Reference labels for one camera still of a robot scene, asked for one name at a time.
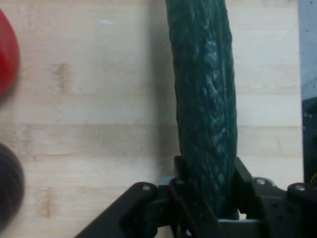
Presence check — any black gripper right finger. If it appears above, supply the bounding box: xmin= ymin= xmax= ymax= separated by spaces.
xmin=231 ymin=157 xmax=317 ymax=238

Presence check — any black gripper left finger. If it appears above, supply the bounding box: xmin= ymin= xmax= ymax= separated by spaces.
xmin=73 ymin=155 xmax=221 ymax=238

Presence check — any dark green cucumber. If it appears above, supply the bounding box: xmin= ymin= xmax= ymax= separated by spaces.
xmin=165 ymin=0 xmax=239 ymax=220

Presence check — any light wooden cutting board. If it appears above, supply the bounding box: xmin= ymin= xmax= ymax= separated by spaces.
xmin=0 ymin=0 xmax=305 ymax=238

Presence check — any dark purple round vegetable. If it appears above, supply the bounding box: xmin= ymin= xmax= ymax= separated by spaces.
xmin=0 ymin=142 xmax=26 ymax=230

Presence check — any red round vegetable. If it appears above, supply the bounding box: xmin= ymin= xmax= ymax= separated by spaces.
xmin=0 ymin=8 xmax=21 ymax=96

